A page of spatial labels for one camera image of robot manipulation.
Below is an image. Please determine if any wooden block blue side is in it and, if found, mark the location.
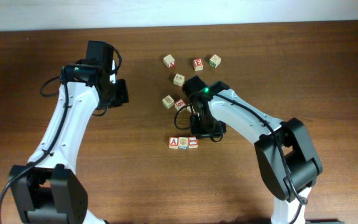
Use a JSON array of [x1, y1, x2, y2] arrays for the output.
[[178, 137, 188, 149]]

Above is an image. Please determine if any wooden block red A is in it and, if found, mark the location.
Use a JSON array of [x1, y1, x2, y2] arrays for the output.
[[168, 137, 179, 149]]

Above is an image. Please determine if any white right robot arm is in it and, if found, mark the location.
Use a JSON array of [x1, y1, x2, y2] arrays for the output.
[[182, 76, 323, 223]]

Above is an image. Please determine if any wooden block red E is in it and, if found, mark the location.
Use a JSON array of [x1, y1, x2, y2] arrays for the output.
[[193, 58, 204, 72]]

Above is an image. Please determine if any wooden block green letter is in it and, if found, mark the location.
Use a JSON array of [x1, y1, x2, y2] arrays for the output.
[[209, 54, 221, 68]]

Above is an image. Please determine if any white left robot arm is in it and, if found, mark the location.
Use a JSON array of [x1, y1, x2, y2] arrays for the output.
[[3, 58, 129, 223]]

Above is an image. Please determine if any wooden block red I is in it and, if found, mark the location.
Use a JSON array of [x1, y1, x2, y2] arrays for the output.
[[188, 136, 199, 149]]

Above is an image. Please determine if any wooden block green B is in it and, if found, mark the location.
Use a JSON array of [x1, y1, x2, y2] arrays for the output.
[[162, 95, 175, 109]]

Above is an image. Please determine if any wooden block with I outline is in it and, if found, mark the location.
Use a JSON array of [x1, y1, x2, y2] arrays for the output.
[[173, 73, 185, 86]]

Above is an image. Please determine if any wooden block leaf picture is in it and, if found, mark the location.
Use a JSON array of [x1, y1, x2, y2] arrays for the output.
[[163, 54, 175, 68]]

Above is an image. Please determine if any wooden block red G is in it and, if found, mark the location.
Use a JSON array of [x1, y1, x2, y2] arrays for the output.
[[174, 99, 187, 112]]

